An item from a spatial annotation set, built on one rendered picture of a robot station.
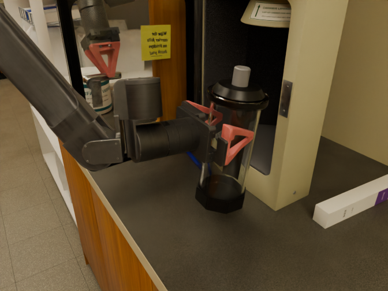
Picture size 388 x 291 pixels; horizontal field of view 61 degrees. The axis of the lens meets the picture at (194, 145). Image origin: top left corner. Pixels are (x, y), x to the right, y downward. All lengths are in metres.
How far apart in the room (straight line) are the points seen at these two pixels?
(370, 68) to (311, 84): 0.40
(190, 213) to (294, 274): 0.25
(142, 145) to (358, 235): 0.49
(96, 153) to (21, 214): 2.00
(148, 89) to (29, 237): 1.86
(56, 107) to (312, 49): 0.44
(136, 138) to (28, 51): 0.18
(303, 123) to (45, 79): 0.47
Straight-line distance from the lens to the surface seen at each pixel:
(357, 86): 1.07
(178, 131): 0.51
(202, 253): 0.65
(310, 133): 0.72
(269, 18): 0.69
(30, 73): 0.50
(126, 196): 0.80
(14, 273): 2.08
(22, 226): 2.36
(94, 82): 0.72
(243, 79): 0.56
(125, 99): 0.49
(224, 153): 0.52
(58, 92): 0.49
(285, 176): 0.72
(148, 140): 0.49
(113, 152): 0.48
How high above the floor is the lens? 1.41
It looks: 28 degrees down
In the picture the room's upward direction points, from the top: straight up
